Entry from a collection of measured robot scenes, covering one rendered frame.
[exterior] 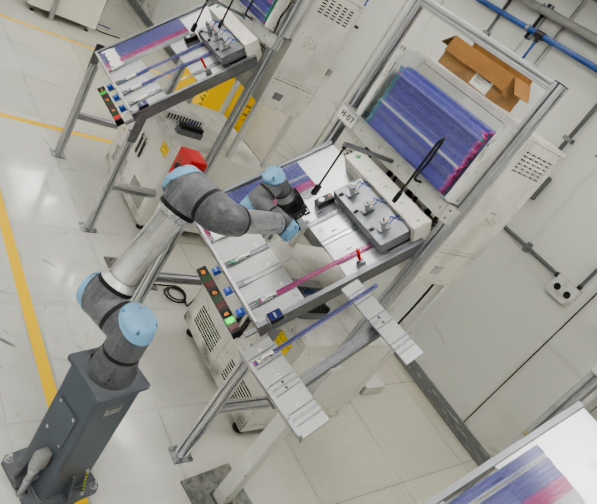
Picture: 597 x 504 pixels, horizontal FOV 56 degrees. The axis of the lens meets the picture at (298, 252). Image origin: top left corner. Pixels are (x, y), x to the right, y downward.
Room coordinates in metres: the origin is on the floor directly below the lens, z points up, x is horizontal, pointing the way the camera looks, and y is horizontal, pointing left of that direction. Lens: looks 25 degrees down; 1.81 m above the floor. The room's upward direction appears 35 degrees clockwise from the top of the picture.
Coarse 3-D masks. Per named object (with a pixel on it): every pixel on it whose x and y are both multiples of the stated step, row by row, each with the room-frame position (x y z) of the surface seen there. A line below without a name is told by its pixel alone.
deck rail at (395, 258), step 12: (420, 240) 2.05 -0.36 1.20; (396, 252) 1.99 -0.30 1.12; (408, 252) 2.02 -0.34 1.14; (372, 264) 1.93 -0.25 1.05; (384, 264) 1.95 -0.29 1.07; (396, 264) 2.01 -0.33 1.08; (348, 276) 1.87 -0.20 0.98; (360, 276) 1.89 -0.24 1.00; (372, 276) 1.94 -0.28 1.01; (324, 288) 1.82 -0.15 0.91; (336, 288) 1.83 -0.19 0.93; (312, 300) 1.78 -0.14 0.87; (324, 300) 1.82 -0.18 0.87; (288, 312) 1.72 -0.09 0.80; (300, 312) 1.76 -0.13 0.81; (264, 324) 1.67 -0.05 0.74
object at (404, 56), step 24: (456, 24) 2.35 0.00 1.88; (408, 48) 2.41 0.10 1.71; (504, 48) 2.20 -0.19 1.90; (384, 72) 2.37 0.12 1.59; (528, 72) 2.11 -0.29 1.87; (504, 144) 2.02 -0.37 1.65; (480, 168) 2.01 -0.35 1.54; (456, 192) 1.99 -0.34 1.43; (312, 288) 2.27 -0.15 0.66; (312, 312) 2.08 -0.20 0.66; (240, 408) 1.74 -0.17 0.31; (264, 408) 1.85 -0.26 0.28
